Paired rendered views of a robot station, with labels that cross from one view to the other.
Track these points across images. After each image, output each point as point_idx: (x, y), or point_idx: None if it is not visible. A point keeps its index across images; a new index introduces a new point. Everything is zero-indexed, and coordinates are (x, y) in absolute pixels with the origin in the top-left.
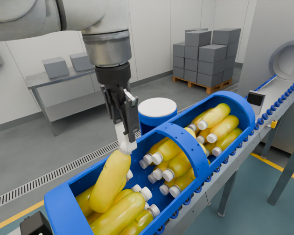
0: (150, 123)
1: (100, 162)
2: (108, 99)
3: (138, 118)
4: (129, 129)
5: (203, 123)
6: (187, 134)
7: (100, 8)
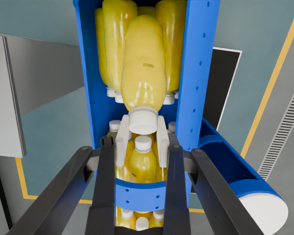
0: (237, 184)
1: (190, 69)
2: (189, 228)
3: (265, 183)
4: (82, 155)
5: (139, 229)
6: (122, 205)
7: None
